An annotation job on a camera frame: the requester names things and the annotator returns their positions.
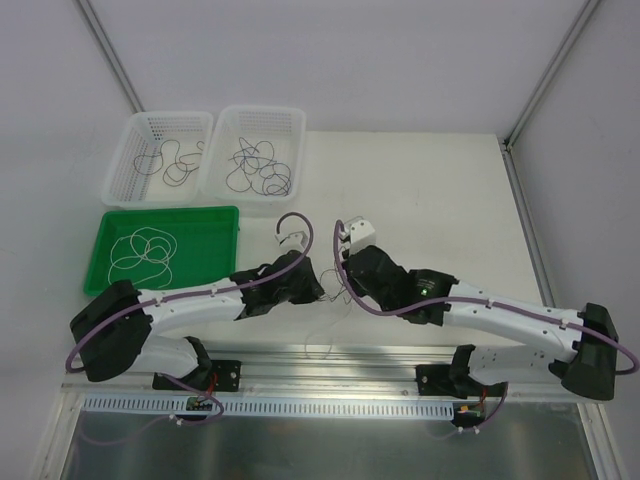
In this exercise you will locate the aluminium mounting rail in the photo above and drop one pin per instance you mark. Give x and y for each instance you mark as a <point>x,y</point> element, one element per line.
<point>329,371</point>

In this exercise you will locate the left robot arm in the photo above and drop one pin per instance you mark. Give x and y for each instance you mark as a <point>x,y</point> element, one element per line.
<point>125,329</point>

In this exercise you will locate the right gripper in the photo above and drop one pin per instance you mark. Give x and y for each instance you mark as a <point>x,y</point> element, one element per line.
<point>358,267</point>

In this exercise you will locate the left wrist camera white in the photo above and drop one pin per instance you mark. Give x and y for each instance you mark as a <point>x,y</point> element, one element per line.
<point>292,241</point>

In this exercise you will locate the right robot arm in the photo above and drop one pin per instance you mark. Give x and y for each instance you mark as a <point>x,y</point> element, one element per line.
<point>575,346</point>

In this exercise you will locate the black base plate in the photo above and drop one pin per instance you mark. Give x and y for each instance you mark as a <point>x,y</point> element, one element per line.
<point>213,376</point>
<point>435,380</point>

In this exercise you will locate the aluminium frame post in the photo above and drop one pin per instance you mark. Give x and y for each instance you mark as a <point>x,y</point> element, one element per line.
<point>534,103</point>
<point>109,54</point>

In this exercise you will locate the right aluminium frame post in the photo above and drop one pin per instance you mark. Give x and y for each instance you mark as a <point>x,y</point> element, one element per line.
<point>534,103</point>

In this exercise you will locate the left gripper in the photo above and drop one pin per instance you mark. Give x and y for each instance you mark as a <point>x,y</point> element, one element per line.
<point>304,282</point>

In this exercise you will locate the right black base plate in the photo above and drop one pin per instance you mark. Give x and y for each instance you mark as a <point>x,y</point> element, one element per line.
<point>435,380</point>

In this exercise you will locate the white perforated basket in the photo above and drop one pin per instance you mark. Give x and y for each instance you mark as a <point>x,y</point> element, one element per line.
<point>255,159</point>
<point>158,160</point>

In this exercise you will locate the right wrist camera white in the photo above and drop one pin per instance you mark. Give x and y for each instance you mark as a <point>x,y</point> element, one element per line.
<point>355,235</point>

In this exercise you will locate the left aluminium frame post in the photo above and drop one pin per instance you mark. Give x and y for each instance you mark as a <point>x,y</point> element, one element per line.
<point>109,54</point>

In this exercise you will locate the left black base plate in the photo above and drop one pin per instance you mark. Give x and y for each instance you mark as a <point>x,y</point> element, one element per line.
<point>213,376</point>

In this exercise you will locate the left white perforated basket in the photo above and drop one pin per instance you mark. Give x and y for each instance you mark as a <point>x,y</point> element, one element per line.
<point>158,160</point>

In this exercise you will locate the right white perforated basket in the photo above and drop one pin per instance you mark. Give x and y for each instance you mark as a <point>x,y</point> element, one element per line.
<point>255,159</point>

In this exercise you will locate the white slotted cable duct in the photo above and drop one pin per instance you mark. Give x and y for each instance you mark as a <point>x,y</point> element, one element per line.
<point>271,407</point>

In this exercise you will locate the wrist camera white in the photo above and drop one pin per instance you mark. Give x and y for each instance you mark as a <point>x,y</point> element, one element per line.
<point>355,235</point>
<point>292,241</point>

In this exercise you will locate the green plastic tray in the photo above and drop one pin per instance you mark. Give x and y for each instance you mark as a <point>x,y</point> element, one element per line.
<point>163,248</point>

